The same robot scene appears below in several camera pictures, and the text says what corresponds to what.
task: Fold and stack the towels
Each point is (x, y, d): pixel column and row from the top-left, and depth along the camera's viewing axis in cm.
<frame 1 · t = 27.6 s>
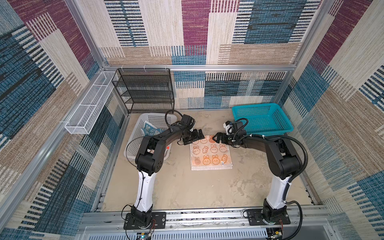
left hand: (199, 137, 99), fingers open
right hand: (218, 140, 100), fingers open
white plastic laundry basket: (134, 133, 98), point 10 cm above the table
orange bunny pattern towel: (206, 154, 98), on the table
white towel label tag: (222, 163, 93), on the table

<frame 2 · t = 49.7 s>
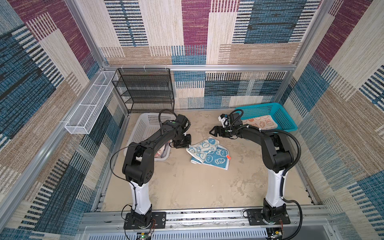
left hand: (190, 144, 91), fingers closed
right hand: (214, 133, 100), fingers open
blue bunny pattern towel: (209, 152, 98), point 2 cm above the table
small red towel tag: (228, 157, 94), point 3 cm above the table
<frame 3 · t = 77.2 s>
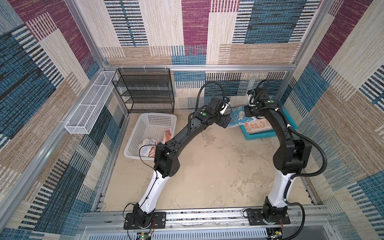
left hand: (224, 113, 88), fingers open
right hand: (249, 112, 92), fingers closed
blue bunny pattern towel: (239, 116, 101), point 14 cm above the table
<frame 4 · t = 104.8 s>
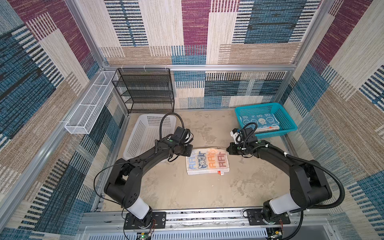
left hand: (189, 148, 89), fingers closed
right hand: (227, 151, 90), fingers closed
blue bunny pattern towel: (265, 122, 110), point 4 cm above the table
red pattern towel: (206, 160, 94), point 2 cm above the table
red tag on towel: (219, 172, 90), on the table
